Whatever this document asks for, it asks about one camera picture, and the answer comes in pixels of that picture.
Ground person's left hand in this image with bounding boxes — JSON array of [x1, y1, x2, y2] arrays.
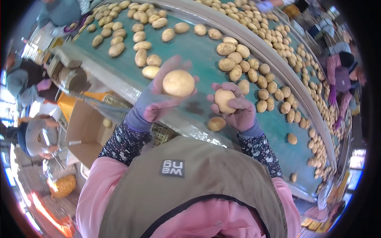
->
[[134, 55, 200, 124]]

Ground person's right hand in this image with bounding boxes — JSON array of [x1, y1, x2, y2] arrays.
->
[[207, 82, 257, 133]]

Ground person's left fingers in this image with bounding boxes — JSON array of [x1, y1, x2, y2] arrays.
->
[[152, 55, 200, 104]]

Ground person's right index finger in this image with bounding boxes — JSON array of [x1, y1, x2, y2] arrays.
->
[[211, 82, 243, 93]]

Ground person's right thumb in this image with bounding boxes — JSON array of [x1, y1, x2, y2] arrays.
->
[[228, 97, 256, 111]]

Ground oval yellow potato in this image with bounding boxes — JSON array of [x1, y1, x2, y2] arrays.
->
[[214, 88, 237, 115]]

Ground large round potato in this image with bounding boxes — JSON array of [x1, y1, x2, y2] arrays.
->
[[163, 70, 196, 98]]

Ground wide green conveyor belt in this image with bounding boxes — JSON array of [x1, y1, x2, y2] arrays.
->
[[51, 0, 338, 203]]

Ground spread of loose potatoes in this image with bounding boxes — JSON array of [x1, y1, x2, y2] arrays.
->
[[78, 0, 299, 184]]

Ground yellow plastic crate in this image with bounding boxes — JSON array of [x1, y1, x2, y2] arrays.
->
[[103, 95, 180, 148]]

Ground narrow conveyor belt with potatoes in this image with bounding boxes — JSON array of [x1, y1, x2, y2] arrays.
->
[[193, 0, 355, 195]]

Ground person's body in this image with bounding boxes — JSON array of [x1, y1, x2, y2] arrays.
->
[[76, 135, 301, 238]]

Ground open cardboard box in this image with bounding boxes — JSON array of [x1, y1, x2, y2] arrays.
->
[[64, 100, 118, 169]]

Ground yellow plastic chute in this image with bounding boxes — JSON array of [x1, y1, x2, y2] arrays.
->
[[57, 91, 112, 122]]

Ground orange mesh sack of potatoes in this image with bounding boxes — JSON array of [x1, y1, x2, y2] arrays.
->
[[48, 174, 77, 199]]

